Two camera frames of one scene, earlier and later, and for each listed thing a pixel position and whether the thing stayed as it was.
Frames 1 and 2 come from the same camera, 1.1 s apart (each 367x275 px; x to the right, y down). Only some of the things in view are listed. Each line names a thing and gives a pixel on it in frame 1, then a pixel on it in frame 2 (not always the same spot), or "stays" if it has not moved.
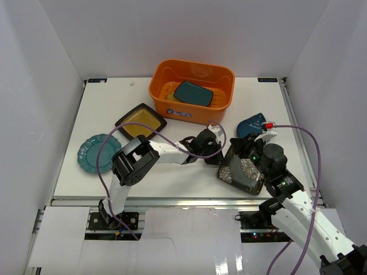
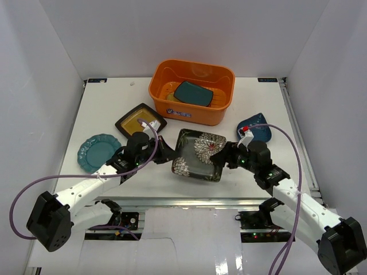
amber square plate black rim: x=144 y=115 stays
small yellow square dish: x=171 y=97 stays
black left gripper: x=214 y=148 -> x=160 y=147
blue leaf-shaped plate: x=253 y=125 -> x=261 y=134
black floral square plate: x=238 y=171 -> x=192 y=155
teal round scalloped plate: x=89 y=152 stays
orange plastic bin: x=164 y=73 stays
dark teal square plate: x=194 y=94 stays
